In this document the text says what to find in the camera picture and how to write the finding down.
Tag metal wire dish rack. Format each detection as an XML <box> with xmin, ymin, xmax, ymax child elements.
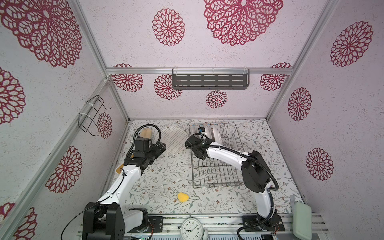
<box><xmin>189</xmin><ymin>122</ymin><xmax>245</xmax><ymax>189</ymax></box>

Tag tan oblong sponge block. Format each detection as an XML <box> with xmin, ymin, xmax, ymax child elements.
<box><xmin>140</xmin><ymin>128</ymin><xmax>153</xmax><ymax>139</ymax></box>

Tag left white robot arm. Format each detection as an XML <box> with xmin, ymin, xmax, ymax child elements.
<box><xmin>82</xmin><ymin>124</ymin><xmax>167</xmax><ymax>240</ymax></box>

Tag yellow sponge piece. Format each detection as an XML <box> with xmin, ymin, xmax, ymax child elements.
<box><xmin>178</xmin><ymin>193</ymin><xmax>190</xmax><ymax>203</ymax></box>

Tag white analog clock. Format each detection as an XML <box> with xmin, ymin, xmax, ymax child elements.
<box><xmin>180</xmin><ymin>218</ymin><xmax>204</xmax><ymax>240</ymax></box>

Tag dark metal wall shelf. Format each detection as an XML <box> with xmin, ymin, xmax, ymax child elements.
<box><xmin>171</xmin><ymin>69</ymin><xmax>250</xmax><ymax>90</ymax></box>

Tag yellow wooden tray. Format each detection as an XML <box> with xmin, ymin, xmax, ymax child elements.
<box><xmin>116</xmin><ymin>163</ymin><xmax>124</xmax><ymax>175</ymax></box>

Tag metal base rail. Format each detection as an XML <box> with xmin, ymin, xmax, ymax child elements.
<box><xmin>77</xmin><ymin>213</ymin><xmax>331</xmax><ymax>240</ymax></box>

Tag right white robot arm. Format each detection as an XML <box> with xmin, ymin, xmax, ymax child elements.
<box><xmin>185</xmin><ymin>134</ymin><xmax>285</xmax><ymax>238</ymax></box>

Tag green rimmed plate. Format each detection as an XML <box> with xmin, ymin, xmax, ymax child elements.
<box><xmin>205</xmin><ymin>127</ymin><xmax>212</xmax><ymax>139</ymax></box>
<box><xmin>212</xmin><ymin>126</ymin><xmax>223</xmax><ymax>145</ymax></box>

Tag black wire wall basket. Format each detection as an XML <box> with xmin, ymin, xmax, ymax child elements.
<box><xmin>78</xmin><ymin>95</ymin><xmax>112</xmax><ymax>137</ymax></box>

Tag white blue grid plate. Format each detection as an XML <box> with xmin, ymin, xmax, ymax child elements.
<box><xmin>161</xmin><ymin>127</ymin><xmax>188</xmax><ymax>155</ymax></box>

